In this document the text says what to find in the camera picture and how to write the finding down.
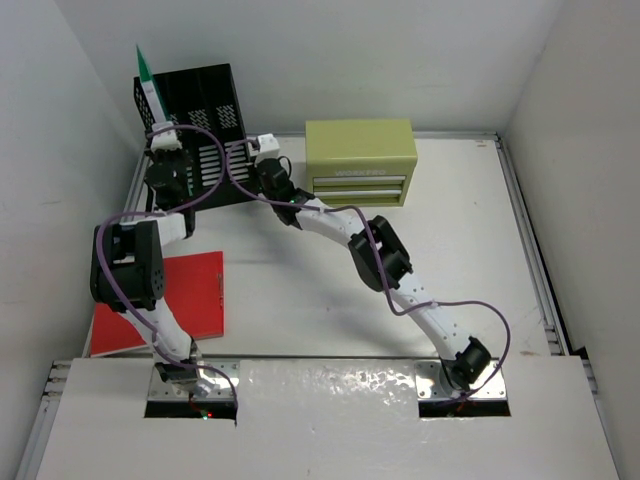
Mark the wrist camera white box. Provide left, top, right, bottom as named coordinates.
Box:
left=150, top=121, right=183, bottom=152
left=251, top=133, right=280, bottom=158

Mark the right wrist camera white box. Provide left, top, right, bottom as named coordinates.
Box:
left=251, top=133, right=280, bottom=158

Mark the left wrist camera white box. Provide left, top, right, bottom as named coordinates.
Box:
left=150, top=121, right=183, bottom=152

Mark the green binder folder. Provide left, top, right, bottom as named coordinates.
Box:
left=136, top=46, right=167, bottom=124

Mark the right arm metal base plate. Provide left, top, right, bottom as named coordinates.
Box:
left=414, top=358, right=508, bottom=403

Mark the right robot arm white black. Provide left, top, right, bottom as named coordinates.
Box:
left=255, top=158, right=491, bottom=394

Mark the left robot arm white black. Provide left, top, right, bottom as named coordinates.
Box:
left=90, top=150, right=201, bottom=391

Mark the olive green drawer toolbox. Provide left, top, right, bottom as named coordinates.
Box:
left=305, top=118, right=418, bottom=207

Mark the red folder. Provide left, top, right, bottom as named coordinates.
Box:
left=89, top=251, right=224, bottom=356

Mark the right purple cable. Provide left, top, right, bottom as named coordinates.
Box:
left=224, top=138, right=512, bottom=401

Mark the black three-slot file rack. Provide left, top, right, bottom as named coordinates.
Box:
left=154, top=63, right=259, bottom=197

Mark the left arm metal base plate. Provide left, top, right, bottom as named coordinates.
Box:
left=147, top=358, right=240, bottom=404

